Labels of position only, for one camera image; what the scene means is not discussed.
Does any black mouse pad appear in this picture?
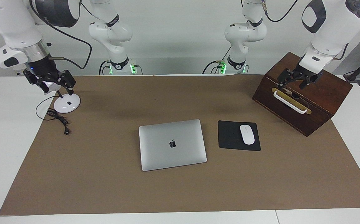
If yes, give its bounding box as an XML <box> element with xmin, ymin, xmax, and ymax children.
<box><xmin>218</xmin><ymin>120</ymin><xmax>261</xmax><ymax>152</ymax></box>

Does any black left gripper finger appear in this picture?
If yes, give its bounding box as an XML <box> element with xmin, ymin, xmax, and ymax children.
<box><xmin>277</xmin><ymin>69</ymin><xmax>293</xmax><ymax>88</ymax></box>
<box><xmin>299</xmin><ymin>72</ymin><xmax>324</xmax><ymax>91</ymax></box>

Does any brass handle plate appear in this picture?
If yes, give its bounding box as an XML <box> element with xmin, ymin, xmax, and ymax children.
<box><xmin>272</xmin><ymin>88</ymin><xmax>312</xmax><ymax>115</ymax></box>

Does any brown paper table mat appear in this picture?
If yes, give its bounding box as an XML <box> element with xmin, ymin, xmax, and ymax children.
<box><xmin>0</xmin><ymin>75</ymin><xmax>360</xmax><ymax>216</ymax></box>

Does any white box handle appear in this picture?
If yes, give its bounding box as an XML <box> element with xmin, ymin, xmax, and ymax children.
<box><xmin>273</xmin><ymin>91</ymin><xmax>308</xmax><ymax>114</ymax></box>

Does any grey laptop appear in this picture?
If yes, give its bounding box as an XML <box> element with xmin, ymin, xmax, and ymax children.
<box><xmin>139</xmin><ymin>119</ymin><xmax>207</xmax><ymax>172</ymax></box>

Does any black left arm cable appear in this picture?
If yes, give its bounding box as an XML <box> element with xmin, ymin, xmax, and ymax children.
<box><xmin>262</xmin><ymin>0</ymin><xmax>349</xmax><ymax>61</ymax></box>

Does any black right base cable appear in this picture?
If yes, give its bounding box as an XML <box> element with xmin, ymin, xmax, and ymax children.
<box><xmin>99</xmin><ymin>60</ymin><xmax>110</xmax><ymax>76</ymax></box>

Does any dark brown wooden box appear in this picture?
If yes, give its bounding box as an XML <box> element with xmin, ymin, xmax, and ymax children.
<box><xmin>252</xmin><ymin>52</ymin><xmax>353</xmax><ymax>137</ymax></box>

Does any white computer mouse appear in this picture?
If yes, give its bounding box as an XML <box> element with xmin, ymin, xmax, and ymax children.
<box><xmin>240</xmin><ymin>125</ymin><xmax>255</xmax><ymax>145</ymax></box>

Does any black lamp power cable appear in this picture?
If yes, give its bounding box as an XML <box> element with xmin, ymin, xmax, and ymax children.
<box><xmin>36</xmin><ymin>95</ymin><xmax>72</xmax><ymax>136</ymax></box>

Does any black base cable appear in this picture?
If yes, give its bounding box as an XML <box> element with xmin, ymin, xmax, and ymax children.
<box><xmin>202</xmin><ymin>60</ymin><xmax>224</xmax><ymax>74</ymax></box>
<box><xmin>99</xmin><ymin>60</ymin><xmax>110</xmax><ymax>76</ymax></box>

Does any black left base cable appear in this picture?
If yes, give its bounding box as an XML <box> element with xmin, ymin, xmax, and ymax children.
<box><xmin>202</xmin><ymin>60</ymin><xmax>224</xmax><ymax>74</ymax></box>

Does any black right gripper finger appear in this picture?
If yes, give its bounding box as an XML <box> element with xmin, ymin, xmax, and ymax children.
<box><xmin>57</xmin><ymin>70</ymin><xmax>76</xmax><ymax>95</ymax></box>
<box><xmin>23</xmin><ymin>70</ymin><xmax>50</xmax><ymax>95</ymax></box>

